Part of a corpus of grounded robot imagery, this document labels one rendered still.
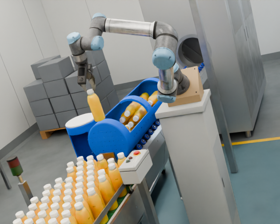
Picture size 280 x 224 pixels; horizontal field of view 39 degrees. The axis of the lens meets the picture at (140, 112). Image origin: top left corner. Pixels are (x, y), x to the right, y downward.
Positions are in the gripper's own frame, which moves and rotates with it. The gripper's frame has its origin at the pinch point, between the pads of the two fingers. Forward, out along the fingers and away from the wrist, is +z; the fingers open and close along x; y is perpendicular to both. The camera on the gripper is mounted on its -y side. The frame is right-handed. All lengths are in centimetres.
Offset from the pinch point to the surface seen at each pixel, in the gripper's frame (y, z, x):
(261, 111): 218, 210, -138
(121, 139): -8.1, 33.1, -11.9
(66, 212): -75, 15, 5
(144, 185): -42, 39, -26
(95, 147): -4.3, 40.5, 7.3
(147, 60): 484, 263, 26
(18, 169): -36, 22, 43
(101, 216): -68, 29, -7
